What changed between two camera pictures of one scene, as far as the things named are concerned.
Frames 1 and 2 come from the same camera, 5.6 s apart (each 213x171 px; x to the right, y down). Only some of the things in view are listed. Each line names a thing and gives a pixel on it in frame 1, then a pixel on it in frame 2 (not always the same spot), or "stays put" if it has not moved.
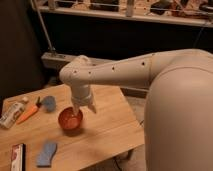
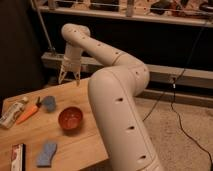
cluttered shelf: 187,12 stays put
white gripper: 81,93 → 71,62
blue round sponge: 49,103 stays put
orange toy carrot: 29,112 stays put
